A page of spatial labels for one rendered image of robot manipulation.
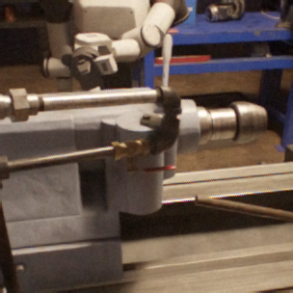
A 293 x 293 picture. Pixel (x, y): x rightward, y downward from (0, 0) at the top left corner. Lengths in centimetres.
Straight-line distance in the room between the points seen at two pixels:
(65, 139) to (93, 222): 17
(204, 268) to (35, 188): 38
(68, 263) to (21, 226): 11
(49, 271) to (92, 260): 8
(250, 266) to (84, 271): 34
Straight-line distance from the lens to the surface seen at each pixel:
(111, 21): 166
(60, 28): 179
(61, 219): 84
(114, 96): 67
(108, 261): 87
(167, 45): 84
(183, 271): 93
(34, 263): 87
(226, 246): 119
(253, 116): 93
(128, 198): 82
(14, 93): 62
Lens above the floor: 148
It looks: 28 degrees down
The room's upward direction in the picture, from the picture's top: straight up
